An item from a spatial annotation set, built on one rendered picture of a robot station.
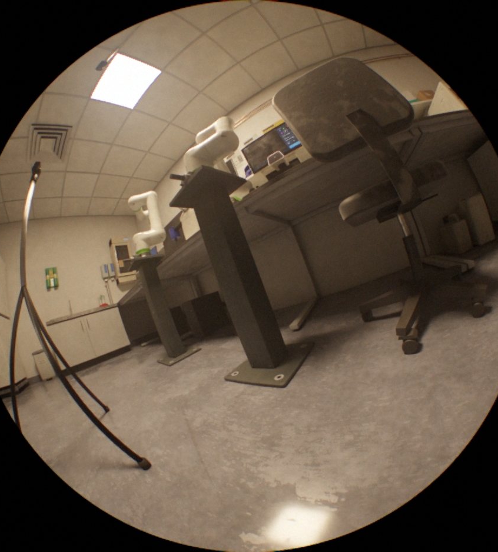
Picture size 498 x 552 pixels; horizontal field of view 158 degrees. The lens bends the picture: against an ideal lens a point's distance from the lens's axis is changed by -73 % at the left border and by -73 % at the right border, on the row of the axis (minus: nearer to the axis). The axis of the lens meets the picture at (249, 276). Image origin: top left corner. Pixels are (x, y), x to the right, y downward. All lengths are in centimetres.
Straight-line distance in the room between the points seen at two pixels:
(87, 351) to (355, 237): 336
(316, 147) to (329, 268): 123
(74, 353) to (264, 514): 274
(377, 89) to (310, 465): 92
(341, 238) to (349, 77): 127
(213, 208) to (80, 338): 256
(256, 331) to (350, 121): 74
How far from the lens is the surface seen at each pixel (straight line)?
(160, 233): 153
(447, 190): 201
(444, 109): 199
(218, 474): 45
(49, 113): 275
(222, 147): 85
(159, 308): 141
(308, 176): 89
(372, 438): 41
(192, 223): 128
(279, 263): 175
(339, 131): 59
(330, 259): 163
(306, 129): 62
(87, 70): 249
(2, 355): 306
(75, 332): 287
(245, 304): 64
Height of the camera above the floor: 34
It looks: 3 degrees up
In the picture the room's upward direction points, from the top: 20 degrees counter-clockwise
